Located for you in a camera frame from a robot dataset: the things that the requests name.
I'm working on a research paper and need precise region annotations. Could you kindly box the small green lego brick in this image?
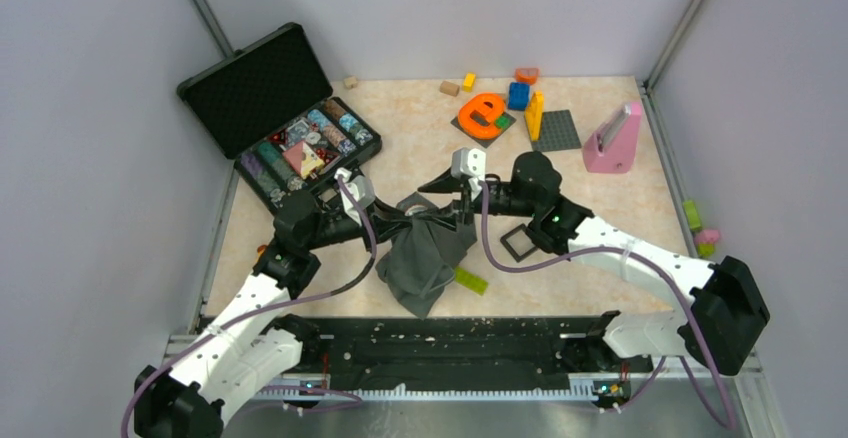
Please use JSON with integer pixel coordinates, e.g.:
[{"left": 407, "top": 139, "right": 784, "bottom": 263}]
[{"left": 494, "top": 114, "right": 511, "bottom": 129}]

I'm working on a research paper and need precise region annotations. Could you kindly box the blue lego block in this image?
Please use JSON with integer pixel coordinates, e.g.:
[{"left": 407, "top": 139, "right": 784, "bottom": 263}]
[{"left": 507, "top": 82, "right": 531, "bottom": 111}]

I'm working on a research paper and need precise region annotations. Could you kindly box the lime green lego brick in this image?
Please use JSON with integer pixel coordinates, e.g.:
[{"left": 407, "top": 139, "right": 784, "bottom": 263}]
[{"left": 454, "top": 267, "right": 489, "bottom": 296}]

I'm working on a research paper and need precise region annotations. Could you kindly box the tan wooden block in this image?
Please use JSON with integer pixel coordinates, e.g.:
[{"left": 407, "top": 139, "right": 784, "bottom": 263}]
[{"left": 439, "top": 81, "right": 461, "bottom": 97}]

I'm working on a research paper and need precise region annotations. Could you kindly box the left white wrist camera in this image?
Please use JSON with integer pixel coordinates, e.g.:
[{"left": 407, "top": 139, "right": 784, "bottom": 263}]
[{"left": 334, "top": 168, "right": 376, "bottom": 224}]

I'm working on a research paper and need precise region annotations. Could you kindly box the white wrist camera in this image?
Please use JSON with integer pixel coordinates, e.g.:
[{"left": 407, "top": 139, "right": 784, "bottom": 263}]
[
  {"left": 450, "top": 148, "right": 487, "bottom": 180},
  {"left": 334, "top": 168, "right": 376, "bottom": 224}
]

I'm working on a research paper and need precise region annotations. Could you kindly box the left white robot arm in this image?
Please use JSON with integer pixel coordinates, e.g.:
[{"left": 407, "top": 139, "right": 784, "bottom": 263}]
[{"left": 120, "top": 176, "right": 414, "bottom": 437}]

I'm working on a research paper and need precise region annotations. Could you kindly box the green block outside table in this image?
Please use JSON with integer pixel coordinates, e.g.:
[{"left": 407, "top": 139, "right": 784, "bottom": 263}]
[{"left": 681, "top": 200, "right": 703, "bottom": 233}]

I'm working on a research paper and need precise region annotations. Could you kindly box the yellow upright lego block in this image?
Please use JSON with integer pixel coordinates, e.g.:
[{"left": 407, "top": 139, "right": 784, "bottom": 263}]
[{"left": 524, "top": 91, "right": 544, "bottom": 142}]

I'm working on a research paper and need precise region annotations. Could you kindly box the white cable duct rail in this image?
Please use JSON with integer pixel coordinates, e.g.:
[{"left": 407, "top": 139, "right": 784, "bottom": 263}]
[{"left": 255, "top": 380, "right": 599, "bottom": 402}]

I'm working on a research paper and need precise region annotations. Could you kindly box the small dark grey baseplate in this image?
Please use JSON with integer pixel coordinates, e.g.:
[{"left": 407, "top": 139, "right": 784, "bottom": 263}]
[{"left": 451, "top": 112, "right": 516, "bottom": 148}]

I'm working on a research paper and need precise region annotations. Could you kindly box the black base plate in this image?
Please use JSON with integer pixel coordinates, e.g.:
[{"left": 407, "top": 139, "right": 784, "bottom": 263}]
[{"left": 270, "top": 314, "right": 654, "bottom": 392}]

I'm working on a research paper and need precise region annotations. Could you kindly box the orange curved toy piece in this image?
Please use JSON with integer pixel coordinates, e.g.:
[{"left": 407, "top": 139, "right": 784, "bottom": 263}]
[{"left": 514, "top": 67, "right": 540, "bottom": 85}]

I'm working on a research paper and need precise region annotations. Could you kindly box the pink block outside table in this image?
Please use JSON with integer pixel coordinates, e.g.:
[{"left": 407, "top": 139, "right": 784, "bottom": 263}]
[{"left": 693, "top": 228, "right": 721, "bottom": 245}]

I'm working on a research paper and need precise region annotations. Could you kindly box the small yellow block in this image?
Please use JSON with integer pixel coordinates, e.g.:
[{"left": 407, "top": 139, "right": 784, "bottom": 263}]
[{"left": 461, "top": 73, "right": 476, "bottom": 92}]

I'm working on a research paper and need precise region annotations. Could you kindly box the pink yellow card box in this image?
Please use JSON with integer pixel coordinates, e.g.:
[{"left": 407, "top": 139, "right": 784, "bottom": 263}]
[{"left": 283, "top": 140, "right": 326, "bottom": 179}]

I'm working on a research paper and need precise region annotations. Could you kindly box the black square frame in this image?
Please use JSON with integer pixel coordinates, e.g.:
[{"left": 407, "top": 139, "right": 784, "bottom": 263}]
[{"left": 499, "top": 224, "right": 537, "bottom": 263}]

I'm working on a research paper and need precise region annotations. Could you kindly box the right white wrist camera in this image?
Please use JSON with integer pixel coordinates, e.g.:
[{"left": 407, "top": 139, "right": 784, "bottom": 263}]
[{"left": 450, "top": 148, "right": 487, "bottom": 180}]

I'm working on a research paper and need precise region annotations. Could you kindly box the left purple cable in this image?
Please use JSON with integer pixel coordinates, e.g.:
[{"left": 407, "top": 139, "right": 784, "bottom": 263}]
[{"left": 121, "top": 176, "right": 379, "bottom": 438}]

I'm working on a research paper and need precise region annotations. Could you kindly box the small beige wooden cube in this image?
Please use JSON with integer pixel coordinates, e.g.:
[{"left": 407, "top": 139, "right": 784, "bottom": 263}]
[{"left": 343, "top": 76, "right": 358, "bottom": 89}]

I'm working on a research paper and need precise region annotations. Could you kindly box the large grey lego baseplate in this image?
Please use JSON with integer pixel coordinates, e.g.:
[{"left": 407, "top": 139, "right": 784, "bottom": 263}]
[{"left": 531, "top": 110, "right": 582, "bottom": 153}]

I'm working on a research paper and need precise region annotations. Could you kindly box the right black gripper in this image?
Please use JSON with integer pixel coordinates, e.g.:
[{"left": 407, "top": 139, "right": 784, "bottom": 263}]
[{"left": 416, "top": 165, "right": 538, "bottom": 232}]

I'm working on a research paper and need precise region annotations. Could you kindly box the black open poker chip case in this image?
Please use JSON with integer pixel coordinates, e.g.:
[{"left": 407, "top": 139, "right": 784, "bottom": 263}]
[{"left": 176, "top": 22, "right": 382, "bottom": 214}]

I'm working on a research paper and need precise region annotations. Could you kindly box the orange letter e block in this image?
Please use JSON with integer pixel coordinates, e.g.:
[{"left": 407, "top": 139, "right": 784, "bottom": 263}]
[{"left": 457, "top": 93, "right": 505, "bottom": 137}]

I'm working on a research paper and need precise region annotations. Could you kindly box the pink wedge stand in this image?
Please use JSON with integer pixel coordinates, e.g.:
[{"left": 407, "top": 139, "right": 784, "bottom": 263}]
[{"left": 581, "top": 101, "right": 644, "bottom": 174}]

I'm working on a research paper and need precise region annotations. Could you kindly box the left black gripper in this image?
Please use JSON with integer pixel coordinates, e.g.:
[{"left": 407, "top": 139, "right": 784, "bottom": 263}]
[{"left": 304, "top": 195, "right": 418, "bottom": 252}]

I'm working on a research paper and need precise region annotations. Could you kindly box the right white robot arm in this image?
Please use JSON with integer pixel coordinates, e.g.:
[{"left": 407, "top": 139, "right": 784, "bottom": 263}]
[{"left": 419, "top": 148, "right": 770, "bottom": 376}]

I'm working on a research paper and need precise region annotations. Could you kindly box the grey t-shirt garment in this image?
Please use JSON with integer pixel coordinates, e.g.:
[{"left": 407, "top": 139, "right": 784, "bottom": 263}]
[{"left": 376, "top": 193, "right": 477, "bottom": 319}]

